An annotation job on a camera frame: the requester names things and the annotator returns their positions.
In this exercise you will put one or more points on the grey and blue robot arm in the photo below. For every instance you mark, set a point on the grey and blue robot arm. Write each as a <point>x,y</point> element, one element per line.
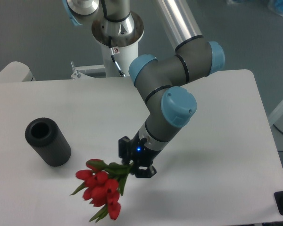
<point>160,83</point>

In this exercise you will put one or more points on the blue plastic bag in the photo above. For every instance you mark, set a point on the blue plastic bag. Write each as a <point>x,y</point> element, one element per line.
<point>276,6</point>

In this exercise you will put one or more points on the black ribbed cylindrical vase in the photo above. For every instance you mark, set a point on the black ribbed cylindrical vase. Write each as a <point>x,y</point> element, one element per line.
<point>46,138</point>

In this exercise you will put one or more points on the red tulip bouquet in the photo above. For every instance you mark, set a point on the red tulip bouquet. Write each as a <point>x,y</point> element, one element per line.
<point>103,184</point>

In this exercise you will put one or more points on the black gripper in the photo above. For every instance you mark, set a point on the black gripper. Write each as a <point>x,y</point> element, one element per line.
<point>141,155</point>

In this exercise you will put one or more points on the white rounded side table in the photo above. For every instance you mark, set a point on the white rounded side table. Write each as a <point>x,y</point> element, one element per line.
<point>16,72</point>

